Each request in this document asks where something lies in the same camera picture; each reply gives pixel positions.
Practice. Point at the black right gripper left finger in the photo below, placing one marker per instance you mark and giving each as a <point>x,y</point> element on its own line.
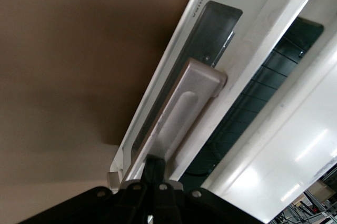
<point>137,203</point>

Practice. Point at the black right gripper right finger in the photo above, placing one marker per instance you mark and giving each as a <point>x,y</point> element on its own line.
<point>166,203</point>

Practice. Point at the white oven door with window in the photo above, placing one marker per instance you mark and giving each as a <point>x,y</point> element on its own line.
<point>252,31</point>

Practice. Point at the white toaster oven body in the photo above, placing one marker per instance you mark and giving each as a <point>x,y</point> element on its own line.
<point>284,150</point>

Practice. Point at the brown cardboard box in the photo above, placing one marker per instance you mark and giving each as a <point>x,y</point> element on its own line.
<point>322,188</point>

